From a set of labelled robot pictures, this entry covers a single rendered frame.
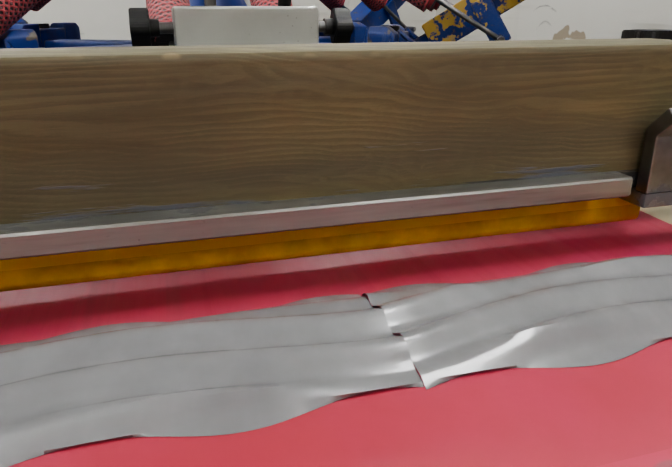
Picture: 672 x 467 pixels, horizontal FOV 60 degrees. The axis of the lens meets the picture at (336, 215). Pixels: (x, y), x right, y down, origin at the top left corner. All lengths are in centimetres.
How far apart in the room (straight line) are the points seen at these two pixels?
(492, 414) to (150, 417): 11
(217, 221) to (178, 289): 5
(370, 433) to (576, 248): 18
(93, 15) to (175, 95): 416
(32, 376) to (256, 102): 13
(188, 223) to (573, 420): 16
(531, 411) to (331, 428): 6
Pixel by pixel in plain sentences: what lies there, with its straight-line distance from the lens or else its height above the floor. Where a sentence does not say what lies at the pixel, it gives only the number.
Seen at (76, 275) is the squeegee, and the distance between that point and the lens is 28.
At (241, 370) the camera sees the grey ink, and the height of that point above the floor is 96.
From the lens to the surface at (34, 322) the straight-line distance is 27.
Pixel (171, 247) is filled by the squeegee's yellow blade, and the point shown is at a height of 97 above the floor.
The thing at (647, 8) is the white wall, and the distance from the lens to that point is 305.
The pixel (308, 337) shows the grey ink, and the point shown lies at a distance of 22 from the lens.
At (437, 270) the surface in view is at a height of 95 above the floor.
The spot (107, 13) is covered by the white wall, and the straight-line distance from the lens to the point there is 440.
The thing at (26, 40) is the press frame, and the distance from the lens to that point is 89.
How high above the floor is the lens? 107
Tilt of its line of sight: 20 degrees down
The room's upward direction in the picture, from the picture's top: straight up
